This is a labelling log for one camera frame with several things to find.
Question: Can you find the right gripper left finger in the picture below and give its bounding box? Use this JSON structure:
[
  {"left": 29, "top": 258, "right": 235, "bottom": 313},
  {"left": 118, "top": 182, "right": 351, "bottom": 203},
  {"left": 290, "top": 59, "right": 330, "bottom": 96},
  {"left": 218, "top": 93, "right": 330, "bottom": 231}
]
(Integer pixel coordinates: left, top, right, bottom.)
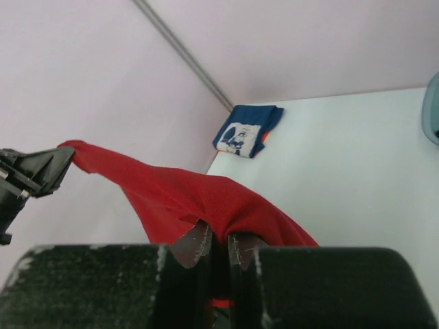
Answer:
[{"left": 1, "top": 222, "right": 213, "bottom": 328}]

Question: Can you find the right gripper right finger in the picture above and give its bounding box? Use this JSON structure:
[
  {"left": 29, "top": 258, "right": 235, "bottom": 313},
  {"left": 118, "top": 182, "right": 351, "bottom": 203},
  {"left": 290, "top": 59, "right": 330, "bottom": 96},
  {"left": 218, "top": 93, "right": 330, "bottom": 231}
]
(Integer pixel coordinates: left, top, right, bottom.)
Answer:
[{"left": 228, "top": 234, "right": 438, "bottom": 328}]

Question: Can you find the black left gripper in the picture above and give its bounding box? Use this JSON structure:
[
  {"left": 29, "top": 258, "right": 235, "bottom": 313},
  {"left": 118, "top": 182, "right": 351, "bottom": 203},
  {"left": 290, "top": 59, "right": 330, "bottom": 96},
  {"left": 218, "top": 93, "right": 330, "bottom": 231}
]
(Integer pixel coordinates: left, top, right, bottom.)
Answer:
[{"left": 1, "top": 147, "right": 75, "bottom": 245}]

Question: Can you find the red t shirt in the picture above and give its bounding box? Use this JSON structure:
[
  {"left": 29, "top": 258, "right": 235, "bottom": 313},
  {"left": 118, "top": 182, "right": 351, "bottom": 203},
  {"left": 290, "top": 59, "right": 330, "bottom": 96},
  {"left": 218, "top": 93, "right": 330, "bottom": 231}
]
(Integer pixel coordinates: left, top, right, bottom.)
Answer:
[{"left": 63, "top": 141, "right": 317, "bottom": 246}]

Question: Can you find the folded blue printed t shirt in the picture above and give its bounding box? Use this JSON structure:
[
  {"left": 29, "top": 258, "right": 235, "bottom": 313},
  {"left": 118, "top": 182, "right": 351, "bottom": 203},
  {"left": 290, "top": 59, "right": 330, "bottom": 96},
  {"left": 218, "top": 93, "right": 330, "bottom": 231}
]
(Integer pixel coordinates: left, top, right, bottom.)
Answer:
[{"left": 213, "top": 105, "right": 284, "bottom": 158}]

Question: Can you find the teal plastic bin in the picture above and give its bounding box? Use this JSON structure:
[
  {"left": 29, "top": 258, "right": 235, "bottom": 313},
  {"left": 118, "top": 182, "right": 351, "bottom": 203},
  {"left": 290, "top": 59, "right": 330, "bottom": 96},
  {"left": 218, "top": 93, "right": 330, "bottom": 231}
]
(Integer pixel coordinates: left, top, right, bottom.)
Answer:
[{"left": 421, "top": 73, "right": 439, "bottom": 145}]

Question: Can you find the left aluminium frame post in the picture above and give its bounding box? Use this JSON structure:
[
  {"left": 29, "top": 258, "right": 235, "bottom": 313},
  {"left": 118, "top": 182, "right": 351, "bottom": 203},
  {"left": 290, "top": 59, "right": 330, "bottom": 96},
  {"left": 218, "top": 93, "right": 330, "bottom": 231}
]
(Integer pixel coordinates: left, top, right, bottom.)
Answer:
[{"left": 133, "top": 0, "right": 234, "bottom": 112}]

